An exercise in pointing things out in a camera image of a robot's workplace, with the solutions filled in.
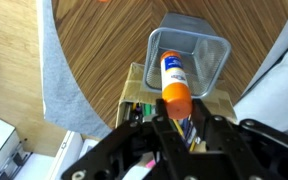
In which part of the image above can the yellow cable bundle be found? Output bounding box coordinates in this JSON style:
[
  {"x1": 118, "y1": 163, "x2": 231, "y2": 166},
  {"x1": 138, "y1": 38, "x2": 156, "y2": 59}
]
[{"x1": 172, "y1": 114, "x2": 198, "y2": 153}]

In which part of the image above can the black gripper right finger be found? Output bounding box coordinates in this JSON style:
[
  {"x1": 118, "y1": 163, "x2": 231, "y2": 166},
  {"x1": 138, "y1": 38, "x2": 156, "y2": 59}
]
[{"x1": 191, "y1": 98, "x2": 288, "y2": 180}]

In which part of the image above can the green marker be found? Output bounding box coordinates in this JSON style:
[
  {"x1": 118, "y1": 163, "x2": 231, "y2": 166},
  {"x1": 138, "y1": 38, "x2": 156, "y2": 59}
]
[{"x1": 141, "y1": 103, "x2": 153, "y2": 118}]

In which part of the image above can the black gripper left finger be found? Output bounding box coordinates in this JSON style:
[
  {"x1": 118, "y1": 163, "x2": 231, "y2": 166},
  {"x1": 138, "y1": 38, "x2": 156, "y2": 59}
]
[{"x1": 61, "y1": 98, "x2": 198, "y2": 180}]

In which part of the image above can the silver mesh pencil holder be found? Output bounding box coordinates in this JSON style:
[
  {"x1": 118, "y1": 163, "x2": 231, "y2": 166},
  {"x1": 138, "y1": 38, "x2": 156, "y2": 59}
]
[{"x1": 142, "y1": 12, "x2": 233, "y2": 100}]

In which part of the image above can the white flat board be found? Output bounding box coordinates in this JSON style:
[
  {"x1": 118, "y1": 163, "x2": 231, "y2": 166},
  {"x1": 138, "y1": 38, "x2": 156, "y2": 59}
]
[{"x1": 46, "y1": 130, "x2": 100, "y2": 180}]

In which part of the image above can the taped cardboard box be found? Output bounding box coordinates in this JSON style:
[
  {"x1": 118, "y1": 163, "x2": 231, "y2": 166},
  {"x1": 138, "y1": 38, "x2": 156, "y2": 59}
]
[{"x1": 115, "y1": 61, "x2": 238, "y2": 155}]

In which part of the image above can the orange white bottle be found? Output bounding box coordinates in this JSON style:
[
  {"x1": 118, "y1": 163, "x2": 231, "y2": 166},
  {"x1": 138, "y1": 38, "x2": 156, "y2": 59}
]
[{"x1": 159, "y1": 50, "x2": 194, "y2": 121}]

